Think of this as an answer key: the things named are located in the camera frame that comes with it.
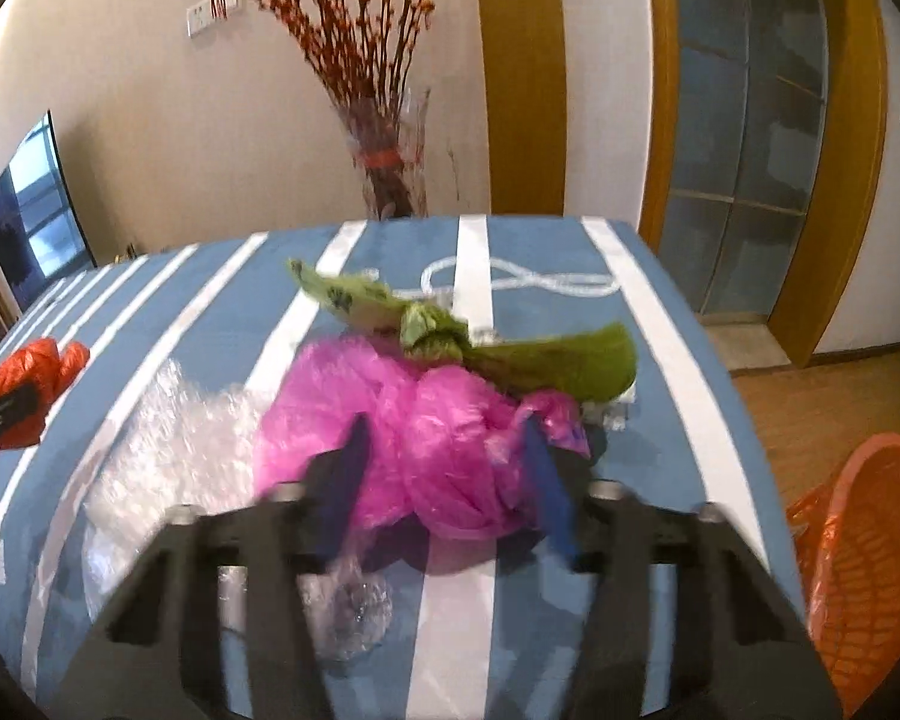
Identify small metal object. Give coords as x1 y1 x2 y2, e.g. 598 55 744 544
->
581 388 640 432

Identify wooden door frame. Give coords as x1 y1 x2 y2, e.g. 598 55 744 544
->
637 0 890 368

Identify wooden wall pillar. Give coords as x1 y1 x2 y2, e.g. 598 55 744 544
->
472 0 569 217

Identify frosted glass door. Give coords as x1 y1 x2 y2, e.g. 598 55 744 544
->
667 0 830 316

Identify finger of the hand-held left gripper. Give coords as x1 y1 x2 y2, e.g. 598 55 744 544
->
0 382 37 460

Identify blue white striped tablecloth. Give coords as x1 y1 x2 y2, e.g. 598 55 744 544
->
0 214 807 720

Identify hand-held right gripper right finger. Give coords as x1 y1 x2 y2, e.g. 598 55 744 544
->
521 420 845 720

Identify pink plastic bag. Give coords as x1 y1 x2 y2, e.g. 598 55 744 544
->
253 336 593 541

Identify olive green plastic bag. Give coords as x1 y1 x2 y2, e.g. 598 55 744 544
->
286 258 638 398

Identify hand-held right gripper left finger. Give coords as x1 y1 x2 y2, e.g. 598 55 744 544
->
49 414 376 720

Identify glass vase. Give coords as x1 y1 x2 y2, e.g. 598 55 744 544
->
336 86 432 222

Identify black flat television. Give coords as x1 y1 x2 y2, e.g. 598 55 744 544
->
0 111 97 312

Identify clear white plastic bag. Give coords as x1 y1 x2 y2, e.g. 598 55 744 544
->
82 360 395 665

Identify grey plastic waste basket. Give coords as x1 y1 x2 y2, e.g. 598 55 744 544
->
786 431 900 717

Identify red berry branches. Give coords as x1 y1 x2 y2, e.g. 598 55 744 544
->
176 0 440 106

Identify orange plastic bag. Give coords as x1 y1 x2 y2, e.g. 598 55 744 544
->
0 337 91 500

